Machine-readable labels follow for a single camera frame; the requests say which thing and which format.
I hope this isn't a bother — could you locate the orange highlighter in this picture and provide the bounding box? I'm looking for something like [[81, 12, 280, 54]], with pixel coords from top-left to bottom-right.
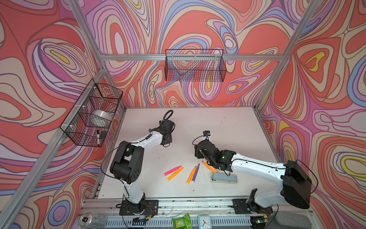
[[186, 166, 197, 184], [167, 168, 184, 181], [202, 161, 216, 173]]

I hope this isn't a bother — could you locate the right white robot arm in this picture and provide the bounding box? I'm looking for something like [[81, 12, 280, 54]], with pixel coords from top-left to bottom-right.
[[194, 139, 312, 211]]

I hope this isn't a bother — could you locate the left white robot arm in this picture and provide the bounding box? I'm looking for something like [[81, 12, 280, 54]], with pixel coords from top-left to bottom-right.
[[109, 119, 175, 205]]

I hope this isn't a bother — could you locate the purple pen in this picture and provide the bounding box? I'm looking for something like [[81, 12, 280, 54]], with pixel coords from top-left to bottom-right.
[[192, 163, 200, 182]]

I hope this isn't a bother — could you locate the grey pencil case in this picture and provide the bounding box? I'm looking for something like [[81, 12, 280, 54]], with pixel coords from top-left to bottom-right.
[[211, 173, 238, 184]]

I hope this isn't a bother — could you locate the small white clock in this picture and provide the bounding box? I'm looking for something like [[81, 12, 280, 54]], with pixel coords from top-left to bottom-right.
[[198, 215, 212, 229]]

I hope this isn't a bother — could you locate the silver tape roll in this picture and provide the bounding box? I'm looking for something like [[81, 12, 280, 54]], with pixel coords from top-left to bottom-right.
[[90, 110, 112, 128]]

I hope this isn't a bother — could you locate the black marker in basket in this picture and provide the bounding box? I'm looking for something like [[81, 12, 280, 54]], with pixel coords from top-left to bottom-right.
[[96, 130, 101, 146]]

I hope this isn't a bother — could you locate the green snack packet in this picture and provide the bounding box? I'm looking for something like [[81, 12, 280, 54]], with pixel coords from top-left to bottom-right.
[[172, 214, 193, 229]]

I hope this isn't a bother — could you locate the silver drink can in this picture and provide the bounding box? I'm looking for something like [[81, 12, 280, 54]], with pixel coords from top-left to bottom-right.
[[79, 213, 107, 229]]

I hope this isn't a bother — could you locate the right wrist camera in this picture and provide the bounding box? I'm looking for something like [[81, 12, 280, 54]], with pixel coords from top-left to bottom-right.
[[203, 130, 211, 137]]

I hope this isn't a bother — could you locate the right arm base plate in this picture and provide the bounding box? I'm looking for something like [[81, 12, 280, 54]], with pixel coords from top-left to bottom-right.
[[230, 198, 273, 215]]

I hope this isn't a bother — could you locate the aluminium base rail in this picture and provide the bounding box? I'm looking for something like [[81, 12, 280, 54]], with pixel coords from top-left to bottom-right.
[[77, 196, 275, 229]]

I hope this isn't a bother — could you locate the back black wire basket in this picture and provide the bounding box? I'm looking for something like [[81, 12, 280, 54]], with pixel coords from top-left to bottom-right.
[[165, 48, 227, 83]]

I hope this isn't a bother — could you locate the black wire basket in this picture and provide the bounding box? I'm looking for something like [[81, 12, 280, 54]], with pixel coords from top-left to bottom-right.
[[165, 48, 227, 83], [60, 80, 123, 148]]

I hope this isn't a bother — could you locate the left black wire basket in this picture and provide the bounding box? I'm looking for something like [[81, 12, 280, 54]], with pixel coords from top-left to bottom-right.
[[60, 80, 123, 148]]

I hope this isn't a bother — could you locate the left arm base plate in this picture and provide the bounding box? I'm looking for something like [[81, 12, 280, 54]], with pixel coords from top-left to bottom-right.
[[119, 199, 159, 216]]

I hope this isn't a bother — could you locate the aluminium frame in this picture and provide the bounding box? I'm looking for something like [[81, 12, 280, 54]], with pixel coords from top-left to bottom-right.
[[1, 1, 309, 207]]

